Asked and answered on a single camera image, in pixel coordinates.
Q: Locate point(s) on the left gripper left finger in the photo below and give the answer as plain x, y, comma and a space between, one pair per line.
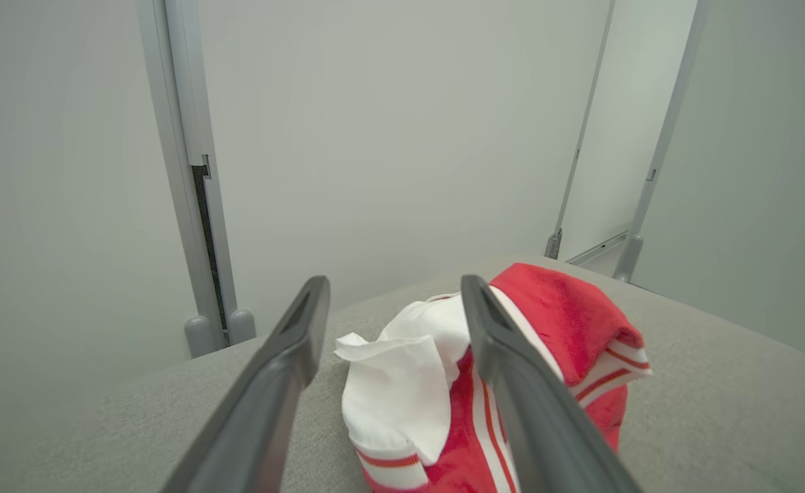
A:
252, 411

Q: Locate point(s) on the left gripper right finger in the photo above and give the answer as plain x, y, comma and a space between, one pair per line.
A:
532, 411

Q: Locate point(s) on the red white-trimmed jersey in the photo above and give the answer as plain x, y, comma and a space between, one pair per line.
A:
567, 315

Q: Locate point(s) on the thin grey corner post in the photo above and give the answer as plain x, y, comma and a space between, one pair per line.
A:
554, 245

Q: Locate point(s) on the grey floor rail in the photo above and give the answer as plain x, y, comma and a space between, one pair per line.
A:
597, 248

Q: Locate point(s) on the wide grey corner post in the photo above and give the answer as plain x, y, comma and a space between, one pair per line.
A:
628, 260

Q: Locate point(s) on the grey partition post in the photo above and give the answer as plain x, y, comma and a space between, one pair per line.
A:
170, 137
194, 103

